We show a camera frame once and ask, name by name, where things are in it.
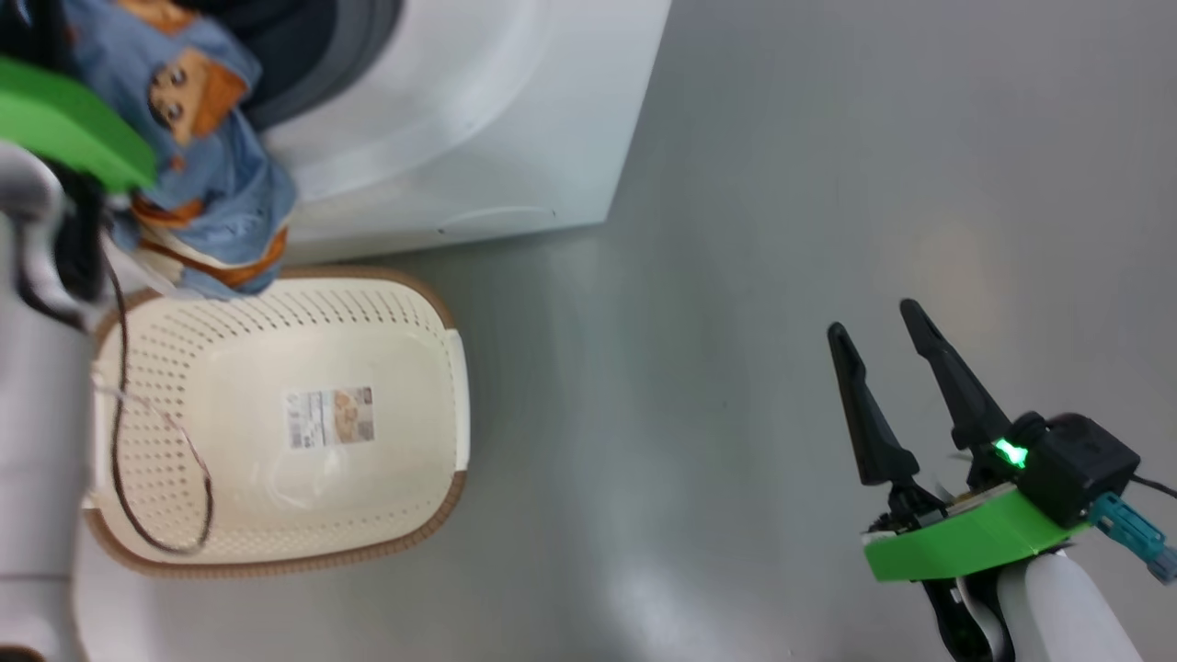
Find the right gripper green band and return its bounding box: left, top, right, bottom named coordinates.
left=826, top=299, right=1095, bottom=585

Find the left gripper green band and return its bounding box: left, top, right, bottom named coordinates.
left=0, top=55, right=159, bottom=194

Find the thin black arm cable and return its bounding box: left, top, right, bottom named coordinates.
left=97, top=246, right=215, bottom=556

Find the printed sticker inside basket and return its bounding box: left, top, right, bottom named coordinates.
left=284, top=386, right=377, bottom=451

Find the cream perforated laundry basket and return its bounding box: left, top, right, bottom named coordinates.
left=83, top=267, right=472, bottom=580

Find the blue cartoon print clothing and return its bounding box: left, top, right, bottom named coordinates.
left=60, top=0, right=300, bottom=301

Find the white front-load washing machine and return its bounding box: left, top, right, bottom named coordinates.
left=189, top=0, right=672, bottom=269

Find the teal right camera cable connector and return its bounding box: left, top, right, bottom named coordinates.
left=1089, top=492, right=1177, bottom=586

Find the thin white red wire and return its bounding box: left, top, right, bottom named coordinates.
left=92, top=382, right=214, bottom=502

